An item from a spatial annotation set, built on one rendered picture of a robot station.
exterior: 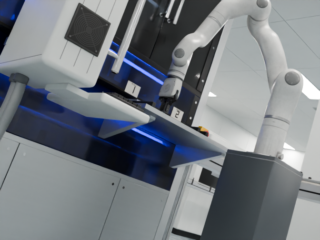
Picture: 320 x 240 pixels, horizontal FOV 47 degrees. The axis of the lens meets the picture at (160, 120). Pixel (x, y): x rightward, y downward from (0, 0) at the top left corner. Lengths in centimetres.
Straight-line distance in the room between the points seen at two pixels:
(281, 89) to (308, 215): 165
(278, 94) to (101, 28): 89
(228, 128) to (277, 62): 793
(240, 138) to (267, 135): 845
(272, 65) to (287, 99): 21
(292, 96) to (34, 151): 114
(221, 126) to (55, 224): 799
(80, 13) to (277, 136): 100
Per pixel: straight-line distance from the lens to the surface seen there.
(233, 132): 989
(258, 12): 184
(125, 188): 192
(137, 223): 203
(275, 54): 182
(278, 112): 171
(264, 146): 168
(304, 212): 319
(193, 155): 198
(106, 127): 175
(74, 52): 110
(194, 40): 176
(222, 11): 189
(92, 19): 114
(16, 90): 136
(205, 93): 224
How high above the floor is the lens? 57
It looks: 11 degrees up
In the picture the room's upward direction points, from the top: 19 degrees clockwise
